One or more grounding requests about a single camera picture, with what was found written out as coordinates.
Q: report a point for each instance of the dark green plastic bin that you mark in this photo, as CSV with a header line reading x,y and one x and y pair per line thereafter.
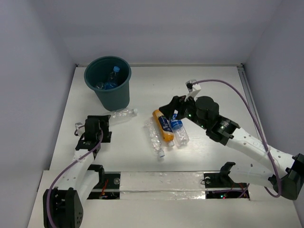
x,y
99,70

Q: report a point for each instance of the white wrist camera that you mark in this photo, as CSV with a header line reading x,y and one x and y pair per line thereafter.
x,y
79,129
193,89

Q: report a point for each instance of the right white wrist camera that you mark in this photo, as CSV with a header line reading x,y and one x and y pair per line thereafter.
x,y
193,89

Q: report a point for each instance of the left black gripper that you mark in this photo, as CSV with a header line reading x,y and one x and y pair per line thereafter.
x,y
104,118

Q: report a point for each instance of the blue label bottle white cap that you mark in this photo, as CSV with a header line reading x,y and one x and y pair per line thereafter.
x,y
179,131

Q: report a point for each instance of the orange juice bottle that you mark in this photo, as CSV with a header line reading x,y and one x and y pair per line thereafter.
x,y
164,128

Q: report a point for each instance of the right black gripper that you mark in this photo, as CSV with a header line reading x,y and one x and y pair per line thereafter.
x,y
167,110

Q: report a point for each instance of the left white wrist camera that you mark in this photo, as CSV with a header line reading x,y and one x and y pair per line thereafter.
x,y
79,129

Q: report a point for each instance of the crumpled clear bottle blue cap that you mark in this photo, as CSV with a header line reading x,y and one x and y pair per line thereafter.
x,y
154,138

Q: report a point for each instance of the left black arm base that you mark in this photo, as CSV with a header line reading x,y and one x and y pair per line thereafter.
x,y
109,189

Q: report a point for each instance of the clear bottle white cap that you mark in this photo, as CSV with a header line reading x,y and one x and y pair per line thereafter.
x,y
100,85

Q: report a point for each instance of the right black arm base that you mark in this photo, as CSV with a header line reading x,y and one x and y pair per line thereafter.
x,y
219,185

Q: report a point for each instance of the clear bottle blue label cap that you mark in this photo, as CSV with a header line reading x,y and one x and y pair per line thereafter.
x,y
112,81

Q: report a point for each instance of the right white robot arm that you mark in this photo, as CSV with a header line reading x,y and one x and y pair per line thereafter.
x,y
282,172

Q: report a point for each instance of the small clear bottle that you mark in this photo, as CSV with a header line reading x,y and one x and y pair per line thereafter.
x,y
122,116

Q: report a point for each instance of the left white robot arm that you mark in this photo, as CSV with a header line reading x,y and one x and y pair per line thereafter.
x,y
63,201

